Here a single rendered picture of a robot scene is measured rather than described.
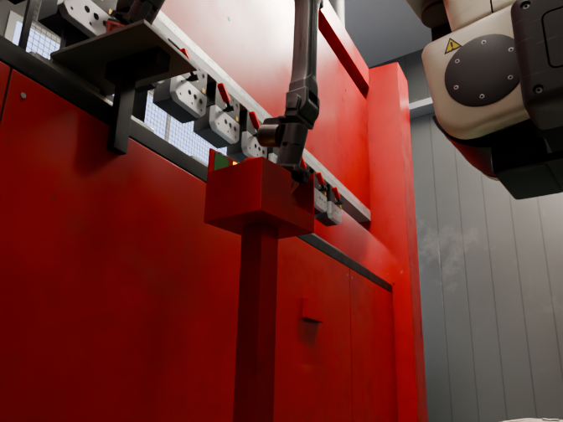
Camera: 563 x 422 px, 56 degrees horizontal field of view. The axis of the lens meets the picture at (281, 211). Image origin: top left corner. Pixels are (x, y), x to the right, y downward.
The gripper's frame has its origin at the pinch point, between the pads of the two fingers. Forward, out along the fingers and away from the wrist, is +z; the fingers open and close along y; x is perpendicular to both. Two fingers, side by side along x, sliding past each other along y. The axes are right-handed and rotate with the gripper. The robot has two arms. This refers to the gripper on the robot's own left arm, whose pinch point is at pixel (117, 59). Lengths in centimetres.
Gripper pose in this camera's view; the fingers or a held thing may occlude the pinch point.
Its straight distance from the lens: 130.2
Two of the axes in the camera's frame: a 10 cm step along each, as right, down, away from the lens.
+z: -4.5, 8.9, -0.8
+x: 7.7, 3.5, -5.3
